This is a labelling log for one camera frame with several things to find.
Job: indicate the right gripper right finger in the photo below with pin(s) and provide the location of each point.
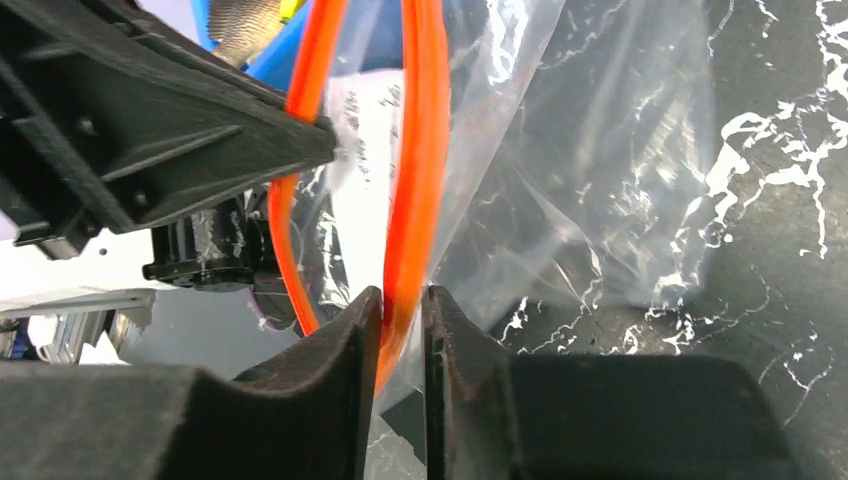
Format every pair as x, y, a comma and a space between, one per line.
491, 414

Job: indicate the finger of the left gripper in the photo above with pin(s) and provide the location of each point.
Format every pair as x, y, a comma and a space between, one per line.
111, 119

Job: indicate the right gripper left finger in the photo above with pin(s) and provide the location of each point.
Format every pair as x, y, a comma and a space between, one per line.
301, 414

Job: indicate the clear zip top bag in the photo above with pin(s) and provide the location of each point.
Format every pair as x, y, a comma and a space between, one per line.
556, 149

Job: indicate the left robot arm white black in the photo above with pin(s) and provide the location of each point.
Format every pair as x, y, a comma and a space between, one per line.
217, 248

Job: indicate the blue plastic bin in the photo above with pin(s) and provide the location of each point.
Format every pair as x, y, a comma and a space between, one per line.
275, 64

